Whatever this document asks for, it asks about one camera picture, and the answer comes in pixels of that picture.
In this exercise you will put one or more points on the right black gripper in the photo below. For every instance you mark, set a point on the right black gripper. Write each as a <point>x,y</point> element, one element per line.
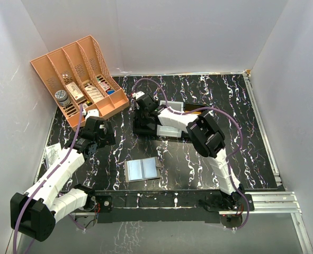
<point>139,110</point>

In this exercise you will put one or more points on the orange plastic file organizer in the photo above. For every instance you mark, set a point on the orange plastic file organizer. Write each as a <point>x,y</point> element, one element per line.
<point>80,62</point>

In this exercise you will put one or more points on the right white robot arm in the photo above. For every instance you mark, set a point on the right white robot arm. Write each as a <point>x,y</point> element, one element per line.
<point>208,140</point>

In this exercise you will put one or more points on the small colourful packet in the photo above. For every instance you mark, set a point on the small colourful packet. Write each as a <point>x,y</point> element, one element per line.
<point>103,84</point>

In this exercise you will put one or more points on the black card tray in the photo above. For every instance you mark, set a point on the black card tray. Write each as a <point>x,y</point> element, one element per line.
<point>148,103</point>
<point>191,107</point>

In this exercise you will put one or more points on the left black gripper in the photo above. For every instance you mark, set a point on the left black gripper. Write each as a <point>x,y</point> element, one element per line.
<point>107,138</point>

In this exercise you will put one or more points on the blue small object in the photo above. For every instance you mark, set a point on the blue small object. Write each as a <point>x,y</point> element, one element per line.
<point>110,91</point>

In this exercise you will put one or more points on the grey leather card holder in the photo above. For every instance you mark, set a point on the grey leather card holder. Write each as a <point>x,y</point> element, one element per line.
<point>142,169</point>

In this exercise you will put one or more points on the white middle card tray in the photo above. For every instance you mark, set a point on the white middle card tray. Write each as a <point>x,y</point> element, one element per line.
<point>172,105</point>

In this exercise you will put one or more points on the round patterned tin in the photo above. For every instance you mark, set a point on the round patterned tin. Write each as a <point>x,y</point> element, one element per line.
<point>62,98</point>

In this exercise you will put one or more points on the black right card tray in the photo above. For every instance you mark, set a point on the black right card tray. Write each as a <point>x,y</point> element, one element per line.
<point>191,107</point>

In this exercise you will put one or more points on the black left card tray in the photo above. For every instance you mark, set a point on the black left card tray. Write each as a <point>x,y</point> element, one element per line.
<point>148,103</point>

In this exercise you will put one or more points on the white label card stack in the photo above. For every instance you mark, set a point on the white label card stack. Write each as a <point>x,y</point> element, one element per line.
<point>93,92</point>

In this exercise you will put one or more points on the white patterned paper sheet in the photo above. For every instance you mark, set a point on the white patterned paper sheet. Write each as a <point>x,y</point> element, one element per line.
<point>52,153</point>

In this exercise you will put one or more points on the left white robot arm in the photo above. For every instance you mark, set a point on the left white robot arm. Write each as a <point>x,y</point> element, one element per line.
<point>36,211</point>

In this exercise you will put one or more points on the white red box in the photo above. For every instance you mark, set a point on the white red box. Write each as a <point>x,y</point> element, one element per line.
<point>75,92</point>

